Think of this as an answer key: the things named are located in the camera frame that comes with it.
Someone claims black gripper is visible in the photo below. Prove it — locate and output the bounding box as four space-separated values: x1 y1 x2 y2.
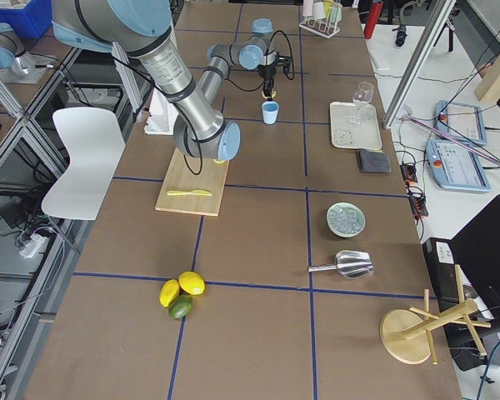
257 52 293 100

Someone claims light blue cup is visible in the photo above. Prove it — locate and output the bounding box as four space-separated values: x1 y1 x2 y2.
262 101 279 125

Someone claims white cup rack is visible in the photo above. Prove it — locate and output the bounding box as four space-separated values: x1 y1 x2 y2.
298 0 343 38

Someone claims whole yellow lemon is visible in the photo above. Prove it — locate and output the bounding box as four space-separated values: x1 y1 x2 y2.
177 271 206 296
158 279 180 308

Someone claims cream bear tray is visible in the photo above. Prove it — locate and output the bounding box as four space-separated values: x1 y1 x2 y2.
329 102 383 151

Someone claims clear wine glass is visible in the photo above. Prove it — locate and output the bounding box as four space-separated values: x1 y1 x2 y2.
352 82 374 110

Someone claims wooden cutting board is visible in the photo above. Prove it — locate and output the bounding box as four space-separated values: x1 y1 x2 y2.
155 149 229 217

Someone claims grey folded cloth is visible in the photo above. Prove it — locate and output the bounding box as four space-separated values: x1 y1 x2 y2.
356 149 392 173

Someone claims yellow plastic knife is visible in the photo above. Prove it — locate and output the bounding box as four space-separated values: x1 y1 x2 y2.
166 189 213 197

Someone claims red cylinder bottle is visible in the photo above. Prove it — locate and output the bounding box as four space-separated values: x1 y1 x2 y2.
363 0 383 39

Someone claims green bowl of ice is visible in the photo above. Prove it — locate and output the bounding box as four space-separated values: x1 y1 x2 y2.
326 202 366 238

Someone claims white plastic chair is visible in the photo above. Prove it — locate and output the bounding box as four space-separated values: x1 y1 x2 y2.
42 107 125 221

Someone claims steel ice scoop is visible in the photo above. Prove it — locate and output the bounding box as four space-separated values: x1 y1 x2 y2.
307 250 374 278

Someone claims far blue teach pendant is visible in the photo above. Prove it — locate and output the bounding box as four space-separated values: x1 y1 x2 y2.
434 100 487 146

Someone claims blue teach pendant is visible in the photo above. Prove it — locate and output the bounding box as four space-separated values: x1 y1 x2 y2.
426 139 491 193
434 100 487 146

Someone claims near blue teach pendant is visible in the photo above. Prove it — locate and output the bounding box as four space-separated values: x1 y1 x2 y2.
426 139 491 193

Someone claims green lime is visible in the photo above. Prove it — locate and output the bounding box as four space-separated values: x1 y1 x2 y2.
168 295 193 320

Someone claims black computer monitor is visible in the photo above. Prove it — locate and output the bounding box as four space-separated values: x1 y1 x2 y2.
450 195 500 308

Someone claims wooden mug tree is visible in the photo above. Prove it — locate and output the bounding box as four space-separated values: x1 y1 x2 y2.
379 264 491 365

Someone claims aluminium frame post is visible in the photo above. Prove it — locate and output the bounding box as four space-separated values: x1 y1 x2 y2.
382 0 456 129

